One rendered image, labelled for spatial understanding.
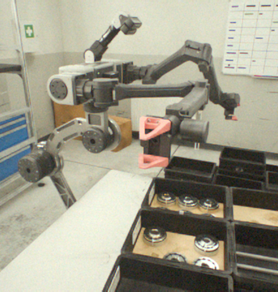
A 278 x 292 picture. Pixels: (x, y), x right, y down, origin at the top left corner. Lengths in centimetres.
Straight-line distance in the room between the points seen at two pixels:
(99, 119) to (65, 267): 73
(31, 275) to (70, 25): 408
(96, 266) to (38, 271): 25
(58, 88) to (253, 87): 321
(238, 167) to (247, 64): 174
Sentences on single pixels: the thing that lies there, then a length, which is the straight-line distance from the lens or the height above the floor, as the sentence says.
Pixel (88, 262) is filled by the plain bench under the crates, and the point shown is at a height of 70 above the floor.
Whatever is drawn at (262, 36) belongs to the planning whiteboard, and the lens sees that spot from 405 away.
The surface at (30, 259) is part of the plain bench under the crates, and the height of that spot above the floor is 70.
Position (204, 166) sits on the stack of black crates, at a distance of 262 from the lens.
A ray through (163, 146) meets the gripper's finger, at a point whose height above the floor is 145.
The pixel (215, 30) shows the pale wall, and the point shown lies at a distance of 410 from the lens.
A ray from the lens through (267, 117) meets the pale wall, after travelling 421.
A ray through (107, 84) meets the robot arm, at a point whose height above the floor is 149.
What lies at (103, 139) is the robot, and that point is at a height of 116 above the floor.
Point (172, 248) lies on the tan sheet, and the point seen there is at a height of 83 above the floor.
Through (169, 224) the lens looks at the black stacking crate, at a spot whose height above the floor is 87.
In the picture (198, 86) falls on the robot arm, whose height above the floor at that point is 149.
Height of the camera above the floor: 169
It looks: 23 degrees down
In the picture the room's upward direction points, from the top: straight up
